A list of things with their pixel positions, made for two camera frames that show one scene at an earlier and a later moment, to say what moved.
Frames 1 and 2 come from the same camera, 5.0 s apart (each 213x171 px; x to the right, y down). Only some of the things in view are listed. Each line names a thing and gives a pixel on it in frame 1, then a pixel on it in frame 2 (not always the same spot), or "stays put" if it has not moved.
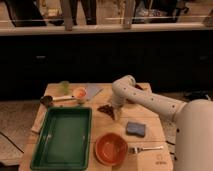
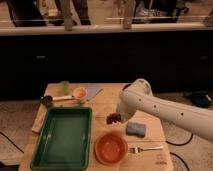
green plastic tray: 64,140 stays put
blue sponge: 135,129 stays put
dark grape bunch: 107,109 → 113,118
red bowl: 111,148 stays put
